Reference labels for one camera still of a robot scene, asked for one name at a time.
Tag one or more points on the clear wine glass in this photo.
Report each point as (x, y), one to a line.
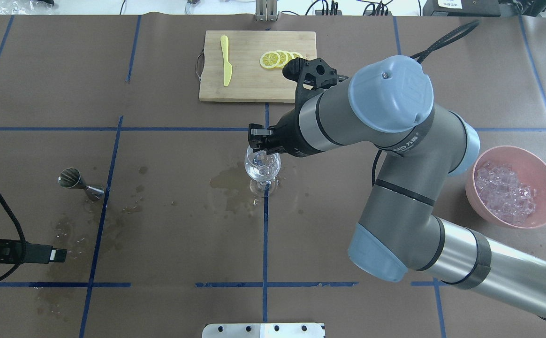
(263, 170)

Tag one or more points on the lemon slice front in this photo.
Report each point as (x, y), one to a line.
(270, 60)

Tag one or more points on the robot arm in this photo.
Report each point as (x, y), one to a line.
(391, 104)

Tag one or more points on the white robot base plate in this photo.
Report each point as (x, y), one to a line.
(264, 330)

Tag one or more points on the yellow plastic knife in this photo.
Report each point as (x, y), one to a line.
(226, 64)

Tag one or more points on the steel jigger cup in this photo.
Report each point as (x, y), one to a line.
(71, 179)

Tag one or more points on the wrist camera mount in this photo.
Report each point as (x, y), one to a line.
(311, 77)

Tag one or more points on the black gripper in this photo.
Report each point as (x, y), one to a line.
(288, 137)

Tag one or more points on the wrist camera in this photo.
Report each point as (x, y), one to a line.
(15, 252)

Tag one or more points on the bamboo cutting board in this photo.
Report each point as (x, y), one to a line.
(250, 82)

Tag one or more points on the clear ice cubes pile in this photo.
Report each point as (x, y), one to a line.
(502, 192)

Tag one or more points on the pink bowl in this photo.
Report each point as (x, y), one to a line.
(531, 170)

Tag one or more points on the aluminium frame post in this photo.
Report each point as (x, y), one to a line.
(266, 10)

